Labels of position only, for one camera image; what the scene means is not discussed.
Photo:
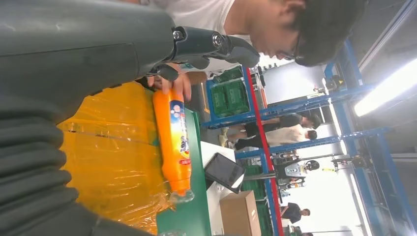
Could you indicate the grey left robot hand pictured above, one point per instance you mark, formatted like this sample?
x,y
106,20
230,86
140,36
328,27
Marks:
x,y
81,49

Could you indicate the stack of yellow plastic sheets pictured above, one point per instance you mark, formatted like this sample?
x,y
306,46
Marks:
x,y
110,156

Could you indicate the black tablet on stand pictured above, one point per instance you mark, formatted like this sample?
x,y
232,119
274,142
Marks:
x,y
224,171

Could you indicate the small white charger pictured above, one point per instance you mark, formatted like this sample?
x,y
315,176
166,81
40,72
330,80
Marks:
x,y
220,188

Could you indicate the background person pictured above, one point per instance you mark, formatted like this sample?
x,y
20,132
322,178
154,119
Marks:
x,y
283,135
286,121
293,211

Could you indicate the brown cardboard box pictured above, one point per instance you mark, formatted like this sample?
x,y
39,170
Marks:
x,y
239,215

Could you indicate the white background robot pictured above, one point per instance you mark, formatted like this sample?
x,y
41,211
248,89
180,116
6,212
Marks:
x,y
294,171

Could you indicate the blue metal shelf rack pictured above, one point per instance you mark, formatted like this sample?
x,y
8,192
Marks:
x,y
348,94

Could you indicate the ceiling light strip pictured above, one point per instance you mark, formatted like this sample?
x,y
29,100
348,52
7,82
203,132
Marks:
x,y
384,89

